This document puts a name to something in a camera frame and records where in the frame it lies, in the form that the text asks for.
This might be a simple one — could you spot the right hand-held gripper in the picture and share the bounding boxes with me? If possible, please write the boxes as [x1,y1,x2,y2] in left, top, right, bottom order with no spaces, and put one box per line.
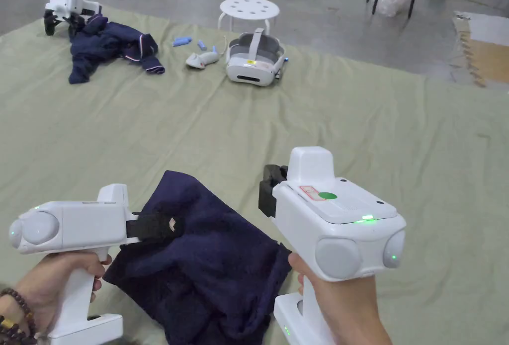
[258,146,407,345]

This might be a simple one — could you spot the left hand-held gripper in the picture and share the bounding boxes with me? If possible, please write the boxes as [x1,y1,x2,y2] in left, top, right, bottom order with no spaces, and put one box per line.
[8,183,186,340]

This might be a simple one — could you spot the person's left forearm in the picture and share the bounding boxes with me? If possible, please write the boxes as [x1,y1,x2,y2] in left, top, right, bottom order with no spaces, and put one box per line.
[0,273,38,345]

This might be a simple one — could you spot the person's right hand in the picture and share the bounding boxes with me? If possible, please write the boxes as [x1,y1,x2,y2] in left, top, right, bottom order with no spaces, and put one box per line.
[288,251,395,345]

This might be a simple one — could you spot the person's left hand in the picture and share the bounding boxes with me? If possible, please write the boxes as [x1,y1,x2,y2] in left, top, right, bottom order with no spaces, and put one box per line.
[15,251,114,336]

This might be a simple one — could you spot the bed with pale green sheet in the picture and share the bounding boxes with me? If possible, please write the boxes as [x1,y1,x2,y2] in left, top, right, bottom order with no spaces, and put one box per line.
[0,2,509,345]

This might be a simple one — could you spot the white hand controller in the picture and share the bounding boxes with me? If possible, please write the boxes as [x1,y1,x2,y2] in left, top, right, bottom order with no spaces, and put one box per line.
[185,51,221,71]

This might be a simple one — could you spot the white headset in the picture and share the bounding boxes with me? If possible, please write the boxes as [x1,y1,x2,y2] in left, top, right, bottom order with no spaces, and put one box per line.
[225,27,288,88]

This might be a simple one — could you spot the dark blue garment with stripes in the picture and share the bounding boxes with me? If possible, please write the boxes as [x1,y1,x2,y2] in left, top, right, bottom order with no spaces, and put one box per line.
[68,14,166,85]

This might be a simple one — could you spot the white round stool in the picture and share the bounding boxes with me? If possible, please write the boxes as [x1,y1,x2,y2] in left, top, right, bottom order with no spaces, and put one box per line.
[217,0,281,36]

